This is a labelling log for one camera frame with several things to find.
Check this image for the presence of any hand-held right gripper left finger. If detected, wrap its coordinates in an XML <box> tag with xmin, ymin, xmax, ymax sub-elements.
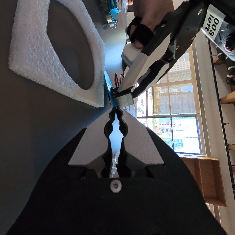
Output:
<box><xmin>68</xmin><ymin>108</ymin><xmax>116</xmax><ymax>178</ymax></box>

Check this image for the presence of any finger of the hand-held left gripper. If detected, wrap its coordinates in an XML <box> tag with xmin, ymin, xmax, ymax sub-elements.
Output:
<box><xmin>117</xmin><ymin>34</ymin><xmax>171</xmax><ymax>92</ymax></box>
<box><xmin>131</xmin><ymin>59</ymin><xmax>174</xmax><ymax>98</ymax></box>

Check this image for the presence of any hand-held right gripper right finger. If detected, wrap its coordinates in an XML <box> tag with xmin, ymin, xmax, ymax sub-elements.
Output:
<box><xmin>116</xmin><ymin>107</ymin><xmax>165</xmax><ymax>177</ymax></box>

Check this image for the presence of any black servo motor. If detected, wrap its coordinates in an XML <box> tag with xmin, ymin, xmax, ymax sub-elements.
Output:
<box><xmin>111</xmin><ymin>88</ymin><xmax>134</xmax><ymax>107</ymax></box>

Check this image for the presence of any blue round metal plate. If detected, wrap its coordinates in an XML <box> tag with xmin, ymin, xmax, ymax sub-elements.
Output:
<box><xmin>104</xmin><ymin>71</ymin><xmax>120</xmax><ymax>112</ymax></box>

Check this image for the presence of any dark grey desk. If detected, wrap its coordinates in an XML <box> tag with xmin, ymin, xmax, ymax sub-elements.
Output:
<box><xmin>0</xmin><ymin>0</ymin><xmax>138</xmax><ymax>235</ymax></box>

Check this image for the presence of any person's left hand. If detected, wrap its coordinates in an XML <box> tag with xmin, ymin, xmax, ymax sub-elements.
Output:
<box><xmin>128</xmin><ymin>0</ymin><xmax>175</xmax><ymax>49</ymax></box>

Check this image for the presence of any clear bag with long screws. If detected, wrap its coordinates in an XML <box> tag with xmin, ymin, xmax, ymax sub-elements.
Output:
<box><xmin>111</xmin><ymin>150</ymin><xmax>120</xmax><ymax>177</ymax></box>

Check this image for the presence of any window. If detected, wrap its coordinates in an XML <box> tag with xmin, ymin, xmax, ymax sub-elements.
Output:
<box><xmin>137</xmin><ymin>46</ymin><xmax>207</xmax><ymax>156</ymax></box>

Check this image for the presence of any open instruction manual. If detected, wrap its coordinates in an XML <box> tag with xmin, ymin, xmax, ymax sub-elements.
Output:
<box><xmin>123</xmin><ymin>99</ymin><xmax>138</xmax><ymax>120</ymax></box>

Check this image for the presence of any steel bearing with blue disc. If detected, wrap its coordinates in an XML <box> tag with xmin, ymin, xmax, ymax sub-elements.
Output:
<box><xmin>101</xmin><ymin>0</ymin><xmax>122</xmax><ymax>29</ymax></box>

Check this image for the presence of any open wooden box shelf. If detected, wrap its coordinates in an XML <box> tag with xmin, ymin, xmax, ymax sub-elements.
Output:
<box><xmin>181</xmin><ymin>156</ymin><xmax>227</xmax><ymax>207</ymax></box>

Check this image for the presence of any black frame wooden shelf rack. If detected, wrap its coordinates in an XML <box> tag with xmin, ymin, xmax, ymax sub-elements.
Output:
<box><xmin>207</xmin><ymin>37</ymin><xmax>235</xmax><ymax>202</ymax></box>

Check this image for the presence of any white foam frame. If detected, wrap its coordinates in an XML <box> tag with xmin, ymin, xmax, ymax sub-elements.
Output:
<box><xmin>8</xmin><ymin>0</ymin><xmax>106</xmax><ymax>108</ymax></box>

